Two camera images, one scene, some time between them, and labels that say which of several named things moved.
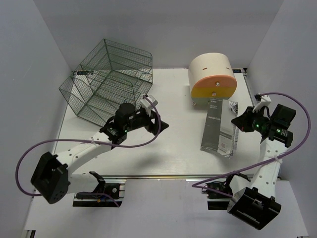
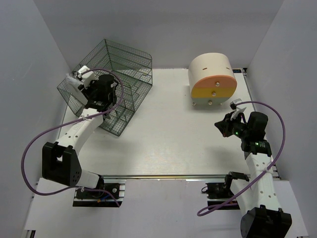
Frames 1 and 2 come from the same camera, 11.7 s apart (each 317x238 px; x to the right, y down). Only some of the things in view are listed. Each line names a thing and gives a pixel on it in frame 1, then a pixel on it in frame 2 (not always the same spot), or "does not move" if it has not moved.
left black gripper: x=151 y=127 → x=87 y=90
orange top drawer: x=216 y=81 does not move
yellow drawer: x=213 y=92 does not move
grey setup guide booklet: x=220 y=134 → x=76 y=89
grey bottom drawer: x=201 y=102 does not move
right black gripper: x=243 y=121 → x=224 y=126
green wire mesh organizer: x=112 y=74 does not move
